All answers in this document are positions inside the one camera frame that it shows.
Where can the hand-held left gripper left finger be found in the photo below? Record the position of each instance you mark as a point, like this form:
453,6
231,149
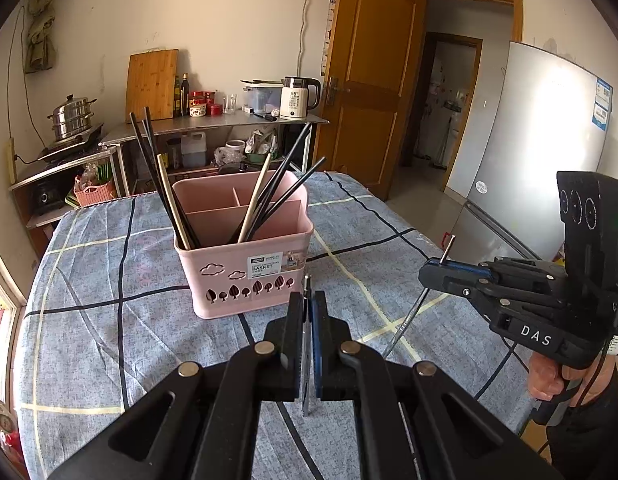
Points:
295,350

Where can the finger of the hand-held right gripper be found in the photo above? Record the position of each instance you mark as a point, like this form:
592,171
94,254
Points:
529,271
454,284

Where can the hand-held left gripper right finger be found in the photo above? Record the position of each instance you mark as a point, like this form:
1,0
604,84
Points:
319,350

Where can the metal chopstick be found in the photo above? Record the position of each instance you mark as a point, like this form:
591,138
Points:
306,285
409,317

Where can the pink plastic chopstick basket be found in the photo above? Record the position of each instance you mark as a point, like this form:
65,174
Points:
189,280

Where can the person's right forearm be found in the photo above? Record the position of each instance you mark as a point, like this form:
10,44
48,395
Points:
589,435

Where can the person's right hand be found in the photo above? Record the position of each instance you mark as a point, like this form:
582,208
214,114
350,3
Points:
544,380

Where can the silver refrigerator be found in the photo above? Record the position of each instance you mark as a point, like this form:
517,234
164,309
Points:
529,125

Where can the white plastic bag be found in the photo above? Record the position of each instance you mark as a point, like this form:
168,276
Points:
224,156

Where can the white plastic jug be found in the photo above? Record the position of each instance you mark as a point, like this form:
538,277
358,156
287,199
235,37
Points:
194,152

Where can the wooden door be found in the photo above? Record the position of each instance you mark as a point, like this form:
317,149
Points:
374,60

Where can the white electric kettle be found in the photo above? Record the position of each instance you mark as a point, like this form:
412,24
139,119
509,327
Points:
295,102

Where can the clear plastic container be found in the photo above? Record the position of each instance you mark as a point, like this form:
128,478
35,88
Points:
261,100

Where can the pink woven basket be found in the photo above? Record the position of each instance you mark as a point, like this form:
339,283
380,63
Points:
95,196

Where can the glass cup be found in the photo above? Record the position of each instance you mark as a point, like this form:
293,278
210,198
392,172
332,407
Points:
229,105

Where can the red tin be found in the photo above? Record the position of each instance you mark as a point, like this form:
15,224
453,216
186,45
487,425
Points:
215,109

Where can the red lidded jar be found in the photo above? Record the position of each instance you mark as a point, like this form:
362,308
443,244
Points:
197,105

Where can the dark sauce bottle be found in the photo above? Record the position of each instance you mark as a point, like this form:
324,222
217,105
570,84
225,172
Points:
185,97

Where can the oil bottle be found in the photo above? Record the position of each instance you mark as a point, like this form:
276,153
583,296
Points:
177,100

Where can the metal shelf rack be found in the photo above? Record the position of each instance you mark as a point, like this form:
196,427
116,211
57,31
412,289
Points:
64,172

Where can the black kitchen appliance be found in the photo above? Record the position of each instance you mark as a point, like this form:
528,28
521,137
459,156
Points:
40,197

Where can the wooden cutting board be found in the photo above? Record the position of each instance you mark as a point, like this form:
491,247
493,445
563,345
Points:
151,85

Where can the black induction stove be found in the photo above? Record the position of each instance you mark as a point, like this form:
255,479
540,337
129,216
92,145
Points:
64,150

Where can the steel steamer pot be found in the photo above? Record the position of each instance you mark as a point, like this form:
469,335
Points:
71,120

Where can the beige power strip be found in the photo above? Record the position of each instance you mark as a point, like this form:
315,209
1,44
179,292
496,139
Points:
11,160

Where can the green hanging cloth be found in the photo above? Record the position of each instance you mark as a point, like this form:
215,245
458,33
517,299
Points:
39,35

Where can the dark wooden door frame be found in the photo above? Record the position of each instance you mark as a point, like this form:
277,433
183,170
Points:
454,37

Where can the wall calendar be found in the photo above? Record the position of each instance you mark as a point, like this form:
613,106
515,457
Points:
328,35

